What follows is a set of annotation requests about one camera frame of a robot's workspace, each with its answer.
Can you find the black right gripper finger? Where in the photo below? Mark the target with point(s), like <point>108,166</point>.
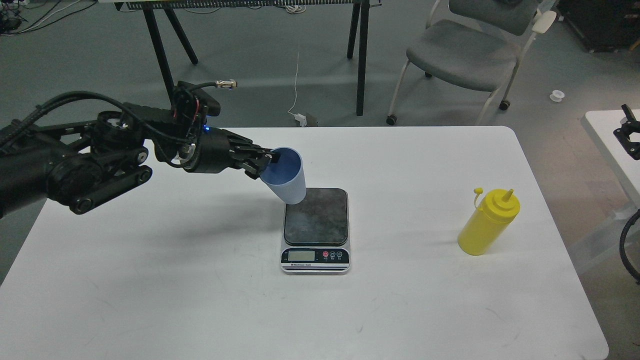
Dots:
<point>629,125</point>

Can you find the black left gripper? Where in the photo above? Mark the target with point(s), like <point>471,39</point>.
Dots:
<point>219,149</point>

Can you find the blue ribbed plastic cup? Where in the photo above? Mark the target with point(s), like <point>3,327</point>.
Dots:
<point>286,177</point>

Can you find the yellow squeeze bottle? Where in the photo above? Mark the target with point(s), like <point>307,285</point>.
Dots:
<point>493,213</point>

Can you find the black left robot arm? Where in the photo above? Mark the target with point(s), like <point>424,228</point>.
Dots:
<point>85,164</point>

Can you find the digital kitchen scale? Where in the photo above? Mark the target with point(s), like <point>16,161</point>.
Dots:
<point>316,234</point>

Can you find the white side table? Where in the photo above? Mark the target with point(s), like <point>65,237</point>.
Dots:
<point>600,126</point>

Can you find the small white spool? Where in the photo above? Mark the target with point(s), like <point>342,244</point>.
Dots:
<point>557,96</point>

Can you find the black cabinet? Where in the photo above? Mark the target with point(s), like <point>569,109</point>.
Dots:
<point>603,25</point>

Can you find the black leg table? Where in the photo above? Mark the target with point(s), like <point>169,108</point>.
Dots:
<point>284,64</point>

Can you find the grey office chair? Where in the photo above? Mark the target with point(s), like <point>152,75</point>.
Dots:
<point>471,58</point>

